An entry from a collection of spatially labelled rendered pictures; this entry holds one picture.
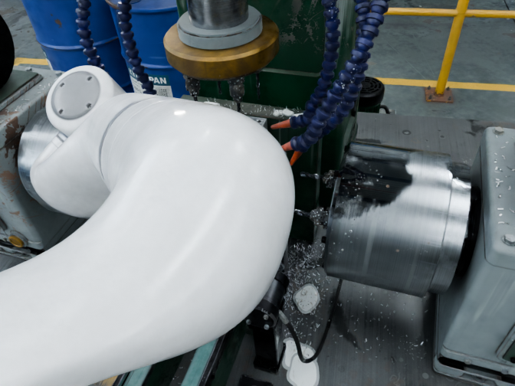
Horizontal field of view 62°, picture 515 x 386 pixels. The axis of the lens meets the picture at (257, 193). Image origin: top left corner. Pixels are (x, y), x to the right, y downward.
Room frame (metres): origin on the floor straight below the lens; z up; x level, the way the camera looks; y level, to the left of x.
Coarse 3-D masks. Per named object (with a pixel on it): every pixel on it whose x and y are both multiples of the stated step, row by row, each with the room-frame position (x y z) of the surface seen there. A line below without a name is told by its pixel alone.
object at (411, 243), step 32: (352, 160) 0.53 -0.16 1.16; (384, 160) 0.52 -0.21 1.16; (416, 160) 0.51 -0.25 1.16; (448, 160) 0.51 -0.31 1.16; (352, 192) 0.47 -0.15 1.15; (384, 192) 0.46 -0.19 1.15; (416, 192) 0.45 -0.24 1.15; (448, 192) 0.44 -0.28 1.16; (320, 224) 0.49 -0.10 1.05; (352, 224) 0.44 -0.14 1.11; (384, 224) 0.42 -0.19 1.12; (416, 224) 0.41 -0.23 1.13; (448, 224) 0.41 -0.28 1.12; (352, 256) 0.41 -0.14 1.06; (384, 256) 0.40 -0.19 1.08; (416, 256) 0.39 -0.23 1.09; (448, 256) 0.38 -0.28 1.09; (384, 288) 0.40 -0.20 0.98; (416, 288) 0.37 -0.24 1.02
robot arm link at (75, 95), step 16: (64, 80) 0.45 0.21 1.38; (80, 80) 0.44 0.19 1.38; (96, 80) 0.44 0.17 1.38; (112, 80) 0.44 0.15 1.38; (48, 96) 0.44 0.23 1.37; (64, 96) 0.43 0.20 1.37; (80, 96) 0.43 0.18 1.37; (96, 96) 0.42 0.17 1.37; (112, 96) 0.42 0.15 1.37; (48, 112) 0.42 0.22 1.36; (64, 112) 0.41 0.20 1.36; (80, 112) 0.41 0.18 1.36; (64, 128) 0.40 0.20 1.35
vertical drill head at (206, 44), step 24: (192, 0) 0.63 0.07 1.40; (216, 0) 0.61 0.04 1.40; (240, 0) 0.63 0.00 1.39; (192, 24) 0.64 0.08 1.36; (216, 24) 0.61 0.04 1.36; (240, 24) 0.63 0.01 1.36; (264, 24) 0.67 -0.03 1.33; (168, 48) 0.62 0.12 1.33; (192, 48) 0.61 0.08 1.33; (216, 48) 0.59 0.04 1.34; (240, 48) 0.60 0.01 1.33; (264, 48) 0.60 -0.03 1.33; (192, 72) 0.58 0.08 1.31; (216, 72) 0.57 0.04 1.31; (240, 72) 0.57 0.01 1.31; (192, 96) 0.62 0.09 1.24; (240, 96) 0.59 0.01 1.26
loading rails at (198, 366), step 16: (224, 336) 0.37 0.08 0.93; (240, 336) 0.42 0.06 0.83; (208, 352) 0.35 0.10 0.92; (224, 352) 0.36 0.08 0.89; (144, 368) 0.33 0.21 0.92; (160, 368) 0.34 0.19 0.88; (176, 368) 0.37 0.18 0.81; (192, 368) 0.32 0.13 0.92; (208, 368) 0.31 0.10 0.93; (224, 368) 0.34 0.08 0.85; (128, 384) 0.30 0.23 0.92; (144, 384) 0.30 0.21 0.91; (160, 384) 0.33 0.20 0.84; (192, 384) 0.29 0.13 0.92; (208, 384) 0.30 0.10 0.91; (224, 384) 0.33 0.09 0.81
